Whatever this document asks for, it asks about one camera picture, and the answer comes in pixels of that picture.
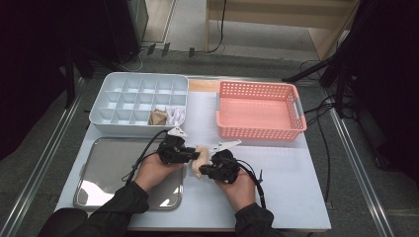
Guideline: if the person's left hand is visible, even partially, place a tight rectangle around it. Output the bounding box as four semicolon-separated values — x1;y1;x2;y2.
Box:
134;152;186;195

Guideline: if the white floor cable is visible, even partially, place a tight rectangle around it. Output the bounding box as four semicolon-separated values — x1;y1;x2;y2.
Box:
117;48;146;73

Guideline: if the hanging black cable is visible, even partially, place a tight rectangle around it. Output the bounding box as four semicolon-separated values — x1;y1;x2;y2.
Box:
204;0;228;54

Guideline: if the person's right hand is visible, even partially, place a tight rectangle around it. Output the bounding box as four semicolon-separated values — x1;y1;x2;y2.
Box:
215;167;258;212

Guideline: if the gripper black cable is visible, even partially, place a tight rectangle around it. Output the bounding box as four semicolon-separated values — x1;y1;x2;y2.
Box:
121;128;170;184
235;158;267;209

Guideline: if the light wooden furniture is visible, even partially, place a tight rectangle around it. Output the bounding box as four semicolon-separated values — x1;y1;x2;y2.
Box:
205;0;362;62

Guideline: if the dark curtain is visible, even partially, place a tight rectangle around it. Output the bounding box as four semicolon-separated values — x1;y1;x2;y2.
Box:
0;0;107;162
342;0;419;189

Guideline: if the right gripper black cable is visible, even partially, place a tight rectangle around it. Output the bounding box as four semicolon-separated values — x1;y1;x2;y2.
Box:
235;158;267;209

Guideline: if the dark cabinet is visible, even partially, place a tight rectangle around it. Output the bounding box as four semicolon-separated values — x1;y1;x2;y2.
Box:
102;0;149;65

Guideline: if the translucent grey box lid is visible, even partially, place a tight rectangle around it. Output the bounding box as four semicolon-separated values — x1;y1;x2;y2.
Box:
72;137;186;211

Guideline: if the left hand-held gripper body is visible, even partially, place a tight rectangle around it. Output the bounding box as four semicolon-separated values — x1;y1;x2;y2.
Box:
157;126;189;166

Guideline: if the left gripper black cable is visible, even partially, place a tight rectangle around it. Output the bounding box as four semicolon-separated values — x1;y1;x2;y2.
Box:
121;128;170;184

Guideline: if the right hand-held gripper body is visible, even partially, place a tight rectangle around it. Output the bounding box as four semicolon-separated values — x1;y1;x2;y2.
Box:
209;139;242;185

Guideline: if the white compartment storage box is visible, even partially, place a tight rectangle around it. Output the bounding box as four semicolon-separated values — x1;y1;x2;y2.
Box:
89;72;190;137

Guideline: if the looped black floor cable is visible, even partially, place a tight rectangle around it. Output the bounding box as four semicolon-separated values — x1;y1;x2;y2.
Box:
298;58;335;115

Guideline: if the pink plastic basket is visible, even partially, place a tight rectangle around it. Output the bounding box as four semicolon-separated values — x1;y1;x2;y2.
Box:
215;80;308;142

